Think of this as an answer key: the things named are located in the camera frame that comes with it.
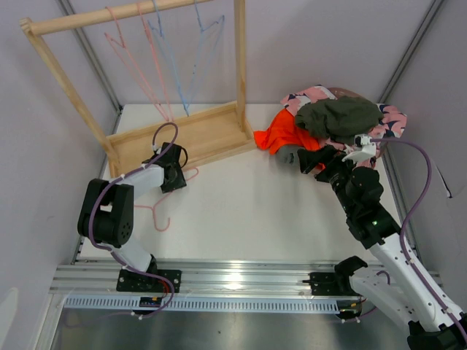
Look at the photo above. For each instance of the blue wire hanger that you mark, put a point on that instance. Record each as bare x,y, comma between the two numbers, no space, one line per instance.
168,55
209,37

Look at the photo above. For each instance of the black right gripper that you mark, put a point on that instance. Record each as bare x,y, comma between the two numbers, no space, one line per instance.
311,159

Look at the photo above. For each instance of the white slotted cable duct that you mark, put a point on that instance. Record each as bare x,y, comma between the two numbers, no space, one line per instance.
206,304

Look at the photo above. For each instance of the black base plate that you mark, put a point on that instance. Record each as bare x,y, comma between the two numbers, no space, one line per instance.
329,284
133,282

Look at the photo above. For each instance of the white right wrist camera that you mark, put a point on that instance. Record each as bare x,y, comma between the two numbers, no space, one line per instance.
362,150

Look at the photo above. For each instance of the aluminium mounting rail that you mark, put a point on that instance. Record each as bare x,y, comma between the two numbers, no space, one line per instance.
200,278

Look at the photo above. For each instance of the wooden clothes rack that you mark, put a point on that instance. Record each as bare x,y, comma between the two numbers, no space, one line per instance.
209,135

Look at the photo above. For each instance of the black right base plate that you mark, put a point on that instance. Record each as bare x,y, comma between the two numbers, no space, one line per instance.
329,284

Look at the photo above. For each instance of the pink translucent plastic basin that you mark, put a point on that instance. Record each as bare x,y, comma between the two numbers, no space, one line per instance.
341,92

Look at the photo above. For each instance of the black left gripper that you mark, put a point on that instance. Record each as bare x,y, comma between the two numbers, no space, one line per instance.
179,184

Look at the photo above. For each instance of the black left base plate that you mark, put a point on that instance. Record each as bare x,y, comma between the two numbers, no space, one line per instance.
133,282

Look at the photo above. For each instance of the grey shorts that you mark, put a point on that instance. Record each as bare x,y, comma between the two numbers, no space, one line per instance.
288,154

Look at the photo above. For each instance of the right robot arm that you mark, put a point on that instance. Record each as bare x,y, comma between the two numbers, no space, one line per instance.
427,316

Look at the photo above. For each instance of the pink patterned shorts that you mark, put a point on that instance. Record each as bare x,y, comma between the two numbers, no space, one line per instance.
392,124

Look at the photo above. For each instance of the dark olive shorts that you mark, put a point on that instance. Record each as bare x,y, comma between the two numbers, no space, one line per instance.
339,120

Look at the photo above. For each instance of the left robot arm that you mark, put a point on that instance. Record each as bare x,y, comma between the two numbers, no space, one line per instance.
107,213

